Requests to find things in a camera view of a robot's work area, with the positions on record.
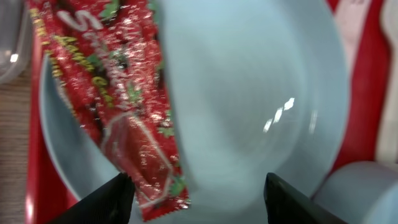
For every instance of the white plastic fork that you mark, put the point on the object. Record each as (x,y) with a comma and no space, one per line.
(350,18)

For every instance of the white plastic spoon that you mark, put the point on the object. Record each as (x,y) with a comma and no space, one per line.
(386,147)

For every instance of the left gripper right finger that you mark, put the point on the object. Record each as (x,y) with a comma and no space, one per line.
(286,205)

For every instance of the clear plastic bin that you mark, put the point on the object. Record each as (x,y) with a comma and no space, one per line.
(16,38)

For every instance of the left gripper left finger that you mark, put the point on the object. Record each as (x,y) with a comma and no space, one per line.
(109,204)

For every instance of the red serving tray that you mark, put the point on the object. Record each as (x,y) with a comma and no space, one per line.
(47,196)

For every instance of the light blue plate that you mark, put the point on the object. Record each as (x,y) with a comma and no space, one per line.
(254,87)

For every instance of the light blue bowl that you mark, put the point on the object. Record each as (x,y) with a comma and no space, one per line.
(361,192)

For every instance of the red snack wrapper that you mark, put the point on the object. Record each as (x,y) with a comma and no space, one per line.
(109,69)

